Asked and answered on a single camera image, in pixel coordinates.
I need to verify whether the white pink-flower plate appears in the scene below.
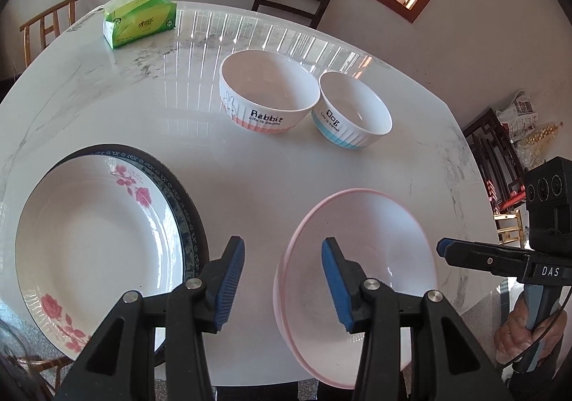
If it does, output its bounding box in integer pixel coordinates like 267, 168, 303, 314
15, 154, 185, 359

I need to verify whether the dark chair at right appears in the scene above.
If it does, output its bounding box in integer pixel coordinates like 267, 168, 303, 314
462, 108, 528, 216

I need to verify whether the person's right hand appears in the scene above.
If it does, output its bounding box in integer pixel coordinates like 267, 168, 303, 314
494, 294, 529, 365

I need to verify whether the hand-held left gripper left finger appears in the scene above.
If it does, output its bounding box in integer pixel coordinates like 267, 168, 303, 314
54, 236, 246, 401

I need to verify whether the folded newspaper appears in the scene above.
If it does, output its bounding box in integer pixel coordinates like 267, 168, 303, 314
496, 89, 539, 143

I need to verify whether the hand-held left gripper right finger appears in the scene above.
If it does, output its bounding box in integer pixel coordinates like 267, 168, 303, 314
322, 237, 514, 401

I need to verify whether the white bowl with blue base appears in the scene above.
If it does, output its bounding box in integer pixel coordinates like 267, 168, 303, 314
311, 71, 393, 150

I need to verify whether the light wooden chair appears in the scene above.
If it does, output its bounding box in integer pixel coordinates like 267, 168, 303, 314
19, 0, 80, 68
494, 209, 532, 246

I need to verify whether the green tissue pack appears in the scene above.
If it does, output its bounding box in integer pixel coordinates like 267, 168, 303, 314
103, 0, 178, 50

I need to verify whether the white bowl with pink base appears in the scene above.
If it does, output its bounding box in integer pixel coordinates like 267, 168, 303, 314
219, 50, 321, 135

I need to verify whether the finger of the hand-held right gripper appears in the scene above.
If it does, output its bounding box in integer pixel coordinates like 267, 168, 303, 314
437, 238, 535, 281

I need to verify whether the gold ornament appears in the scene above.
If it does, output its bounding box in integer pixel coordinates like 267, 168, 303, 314
521, 123, 564, 160

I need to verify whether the large blue patterned plate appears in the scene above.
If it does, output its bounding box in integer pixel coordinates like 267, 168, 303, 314
45, 143, 210, 355

